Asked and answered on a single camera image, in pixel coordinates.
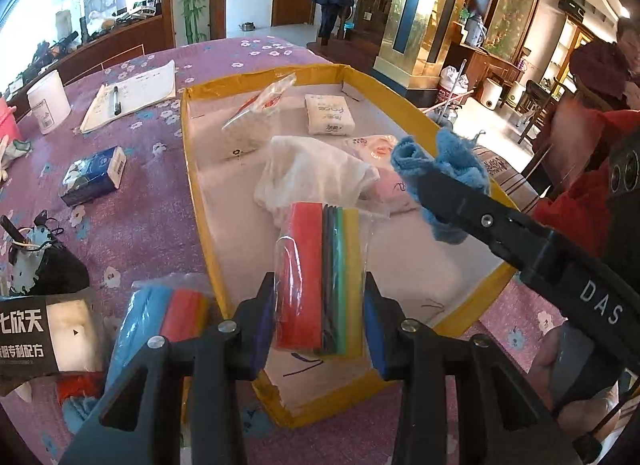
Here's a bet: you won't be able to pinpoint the pink printed packet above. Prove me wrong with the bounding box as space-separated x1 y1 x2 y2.
345 134 426 213

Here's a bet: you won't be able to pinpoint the person's red jacket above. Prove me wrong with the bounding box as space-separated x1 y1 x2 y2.
532 110 640 266

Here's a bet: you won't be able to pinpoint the gold pillar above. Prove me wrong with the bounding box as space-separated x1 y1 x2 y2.
372 0 476 106

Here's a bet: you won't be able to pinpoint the small orange-red object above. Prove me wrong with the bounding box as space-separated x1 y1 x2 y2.
56 375 106 406

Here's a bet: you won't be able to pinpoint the red black green sponge pack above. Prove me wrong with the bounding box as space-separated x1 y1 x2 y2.
272 201 391 360

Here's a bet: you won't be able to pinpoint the person's right hand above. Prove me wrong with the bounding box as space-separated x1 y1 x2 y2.
527 325 636 446

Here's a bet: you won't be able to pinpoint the yellow cardboard tray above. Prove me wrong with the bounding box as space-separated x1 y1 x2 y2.
181 64 518 428

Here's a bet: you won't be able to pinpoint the blue tissue pack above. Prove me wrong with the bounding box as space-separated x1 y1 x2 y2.
59 146 128 206

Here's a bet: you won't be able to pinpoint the blue cloth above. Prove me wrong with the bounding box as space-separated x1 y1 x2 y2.
62 395 103 433
390 129 493 245

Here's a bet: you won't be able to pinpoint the wooden sideboard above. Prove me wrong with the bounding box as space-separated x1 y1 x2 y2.
10 15 173 106

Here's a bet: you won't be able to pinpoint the broom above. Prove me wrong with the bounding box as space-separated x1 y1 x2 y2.
420 87 483 116

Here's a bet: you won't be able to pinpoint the white tissue pack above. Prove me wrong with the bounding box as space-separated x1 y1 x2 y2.
304 94 357 136

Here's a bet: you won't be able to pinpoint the white bag in red bucket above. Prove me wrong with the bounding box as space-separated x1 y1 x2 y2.
437 65 473 116

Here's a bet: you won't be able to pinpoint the wooden chair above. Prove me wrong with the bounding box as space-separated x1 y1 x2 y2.
517 80 566 146

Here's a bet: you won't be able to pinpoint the black packet with white contents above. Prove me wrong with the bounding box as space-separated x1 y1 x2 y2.
0 290 108 396

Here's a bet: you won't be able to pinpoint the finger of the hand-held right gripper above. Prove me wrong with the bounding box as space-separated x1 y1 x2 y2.
411 170 553 273

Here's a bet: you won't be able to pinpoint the white plastic bag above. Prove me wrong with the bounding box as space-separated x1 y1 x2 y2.
254 136 381 226

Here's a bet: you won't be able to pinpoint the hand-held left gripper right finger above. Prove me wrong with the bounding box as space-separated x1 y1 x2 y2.
362 272 583 465

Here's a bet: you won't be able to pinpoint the landscape painting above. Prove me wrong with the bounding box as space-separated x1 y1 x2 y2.
482 0 546 63

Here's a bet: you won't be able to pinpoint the white paper sheets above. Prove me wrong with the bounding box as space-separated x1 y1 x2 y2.
79 61 177 134

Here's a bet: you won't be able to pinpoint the white plastic jar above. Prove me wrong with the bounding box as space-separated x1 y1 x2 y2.
26 70 72 134

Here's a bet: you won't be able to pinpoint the grey thermos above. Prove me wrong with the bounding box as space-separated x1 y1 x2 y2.
465 15 486 48

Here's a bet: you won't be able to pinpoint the blue red sponge pack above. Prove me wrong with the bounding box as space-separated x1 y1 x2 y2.
102 284 211 413

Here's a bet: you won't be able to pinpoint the purple floral tablecloth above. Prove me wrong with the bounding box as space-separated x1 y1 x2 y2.
0 35 640 465

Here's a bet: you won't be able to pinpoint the white packet with red print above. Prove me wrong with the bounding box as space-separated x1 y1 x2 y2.
221 72 298 146

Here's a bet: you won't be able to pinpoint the wooden staircase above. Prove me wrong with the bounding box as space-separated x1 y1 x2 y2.
307 0 401 63

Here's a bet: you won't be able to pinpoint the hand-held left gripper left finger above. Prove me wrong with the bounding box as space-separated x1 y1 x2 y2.
57 272 278 465

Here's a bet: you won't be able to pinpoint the wooden cabinet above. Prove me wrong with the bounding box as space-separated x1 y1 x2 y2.
445 20 526 96

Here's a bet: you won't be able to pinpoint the striped brown cushion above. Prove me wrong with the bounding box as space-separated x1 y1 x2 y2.
472 144 543 210

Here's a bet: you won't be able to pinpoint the black cylindrical motor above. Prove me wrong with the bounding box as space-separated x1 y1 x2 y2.
0 212 91 298

